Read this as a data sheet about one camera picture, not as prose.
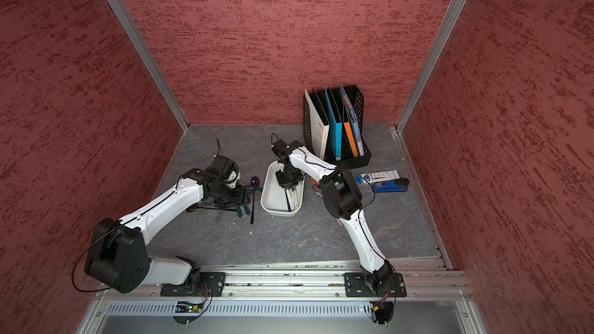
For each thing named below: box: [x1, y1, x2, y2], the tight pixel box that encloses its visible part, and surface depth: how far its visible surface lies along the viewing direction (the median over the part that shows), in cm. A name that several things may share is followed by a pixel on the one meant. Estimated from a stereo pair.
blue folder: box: [339, 84, 365, 157], surface depth 89 cm
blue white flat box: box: [355, 170, 400, 185], surface depth 102 cm
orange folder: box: [343, 122, 359, 158], surface depth 91 cm
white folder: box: [304, 88, 330, 161], surface depth 89 cm
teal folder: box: [324, 87, 343, 161], surface depth 87 cm
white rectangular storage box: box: [260, 160, 306, 218], surface depth 94 cm
